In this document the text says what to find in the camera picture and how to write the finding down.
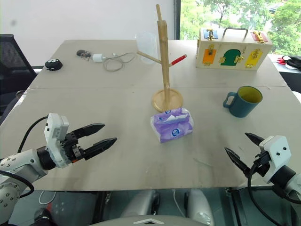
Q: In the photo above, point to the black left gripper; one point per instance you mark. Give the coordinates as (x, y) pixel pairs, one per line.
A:
(71, 153)

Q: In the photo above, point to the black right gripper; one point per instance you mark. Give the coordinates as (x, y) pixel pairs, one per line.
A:
(262, 162)

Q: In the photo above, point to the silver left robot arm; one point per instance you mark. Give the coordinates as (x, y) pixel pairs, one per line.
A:
(22, 162)

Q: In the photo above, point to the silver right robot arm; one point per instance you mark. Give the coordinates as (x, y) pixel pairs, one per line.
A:
(285, 177)

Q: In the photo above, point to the teal mug yellow inside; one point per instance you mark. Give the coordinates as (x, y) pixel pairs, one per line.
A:
(242, 108)

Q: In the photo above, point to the wooden mug tree stand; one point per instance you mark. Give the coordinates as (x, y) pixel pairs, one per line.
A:
(163, 58)

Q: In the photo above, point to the silver robot leg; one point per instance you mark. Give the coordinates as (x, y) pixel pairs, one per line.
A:
(200, 207)
(141, 203)

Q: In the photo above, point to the purple tissue pack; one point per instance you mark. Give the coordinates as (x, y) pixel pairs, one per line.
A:
(172, 127)

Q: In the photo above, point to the white charger plug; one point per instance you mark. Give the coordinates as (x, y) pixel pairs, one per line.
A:
(97, 58)

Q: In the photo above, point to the black computer mouse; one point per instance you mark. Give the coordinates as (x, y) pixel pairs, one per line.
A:
(54, 64)

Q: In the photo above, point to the silver robot torso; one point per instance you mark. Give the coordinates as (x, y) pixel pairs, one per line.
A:
(150, 221)

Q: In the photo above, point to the wooden lock box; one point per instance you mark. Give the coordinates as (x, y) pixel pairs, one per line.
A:
(235, 50)

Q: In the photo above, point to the clear plastic container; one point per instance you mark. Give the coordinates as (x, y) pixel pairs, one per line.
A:
(147, 46)

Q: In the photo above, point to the black mesh office chair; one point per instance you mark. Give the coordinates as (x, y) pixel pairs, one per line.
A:
(11, 61)

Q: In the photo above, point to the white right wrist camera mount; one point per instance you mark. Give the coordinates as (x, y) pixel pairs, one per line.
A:
(277, 147)

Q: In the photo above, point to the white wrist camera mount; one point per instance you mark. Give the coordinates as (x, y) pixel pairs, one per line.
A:
(53, 128)
(277, 147)

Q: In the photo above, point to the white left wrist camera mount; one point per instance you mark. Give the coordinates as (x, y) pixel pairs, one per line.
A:
(53, 128)

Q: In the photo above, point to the black window frame post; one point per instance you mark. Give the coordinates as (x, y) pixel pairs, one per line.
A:
(177, 18)

